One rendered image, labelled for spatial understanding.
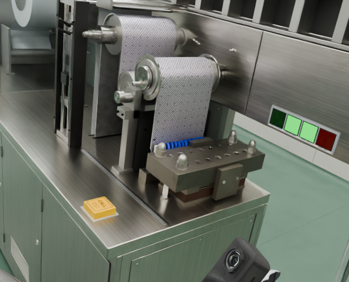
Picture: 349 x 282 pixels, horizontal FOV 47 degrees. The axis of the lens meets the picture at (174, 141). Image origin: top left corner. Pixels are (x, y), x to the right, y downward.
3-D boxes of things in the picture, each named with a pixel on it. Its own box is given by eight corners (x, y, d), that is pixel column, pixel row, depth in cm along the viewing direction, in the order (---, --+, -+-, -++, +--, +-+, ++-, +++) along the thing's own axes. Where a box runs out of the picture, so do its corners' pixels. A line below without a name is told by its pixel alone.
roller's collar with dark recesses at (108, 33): (93, 41, 143) (94, 23, 140) (108, 42, 147) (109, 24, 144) (102, 45, 138) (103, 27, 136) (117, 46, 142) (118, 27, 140)
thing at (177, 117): (150, 148, 133) (156, 95, 126) (201, 139, 148) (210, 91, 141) (150, 149, 133) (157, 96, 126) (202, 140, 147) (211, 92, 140)
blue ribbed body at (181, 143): (154, 151, 134) (155, 142, 133) (201, 142, 147) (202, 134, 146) (159, 156, 132) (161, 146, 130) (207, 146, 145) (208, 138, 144)
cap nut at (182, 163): (173, 165, 122) (174, 153, 120) (182, 164, 124) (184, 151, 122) (180, 171, 119) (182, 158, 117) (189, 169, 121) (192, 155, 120)
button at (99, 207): (83, 207, 117) (83, 201, 116) (104, 202, 121) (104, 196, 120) (94, 220, 112) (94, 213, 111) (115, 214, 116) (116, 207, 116)
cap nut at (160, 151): (152, 154, 128) (154, 141, 126) (161, 151, 130) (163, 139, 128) (159, 158, 125) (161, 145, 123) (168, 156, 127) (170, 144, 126)
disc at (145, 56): (132, 92, 136) (136, 49, 131) (133, 92, 137) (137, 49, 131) (157, 106, 126) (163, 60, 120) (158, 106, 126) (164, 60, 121)
